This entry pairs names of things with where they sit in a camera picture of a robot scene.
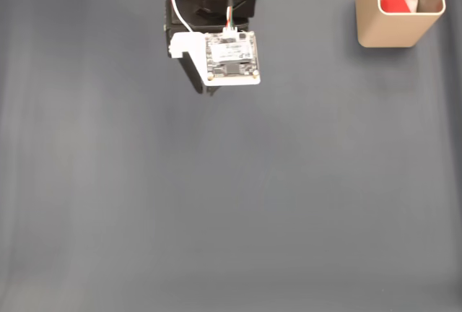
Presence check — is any beige box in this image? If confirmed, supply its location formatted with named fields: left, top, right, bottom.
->
left=355, top=0, right=447, bottom=48

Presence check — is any red cube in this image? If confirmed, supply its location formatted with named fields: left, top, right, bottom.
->
left=380, top=0, right=412, bottom=14

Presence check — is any white camera board mount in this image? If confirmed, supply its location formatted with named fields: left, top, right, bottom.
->
left=169, top=30, right=261, bottom=87

